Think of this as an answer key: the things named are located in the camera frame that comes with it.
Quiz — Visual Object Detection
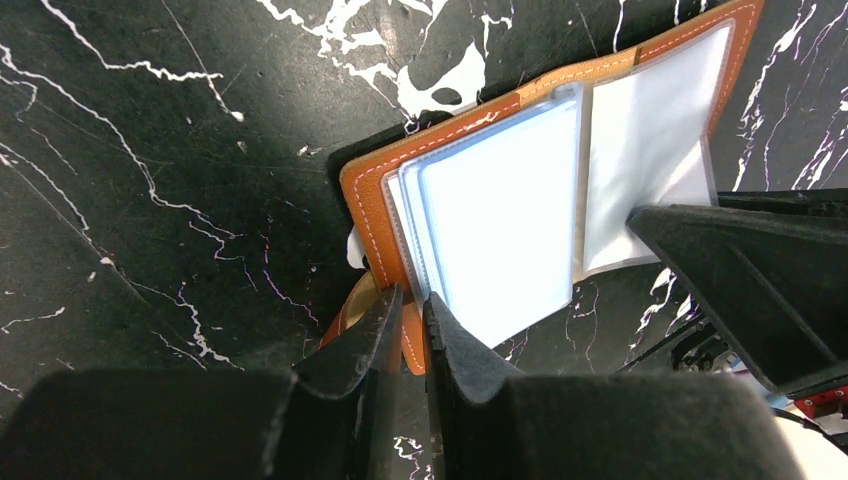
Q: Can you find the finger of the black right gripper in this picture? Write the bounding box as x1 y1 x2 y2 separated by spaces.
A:
627 190 847 396

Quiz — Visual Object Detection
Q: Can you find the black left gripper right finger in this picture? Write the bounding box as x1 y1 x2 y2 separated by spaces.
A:
423 295 802 479

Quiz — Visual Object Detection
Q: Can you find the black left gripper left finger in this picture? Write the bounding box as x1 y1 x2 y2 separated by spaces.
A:
1 286 403 479

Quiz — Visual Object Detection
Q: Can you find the orange leather card holder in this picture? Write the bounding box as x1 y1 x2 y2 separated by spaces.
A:
339 1 763 375

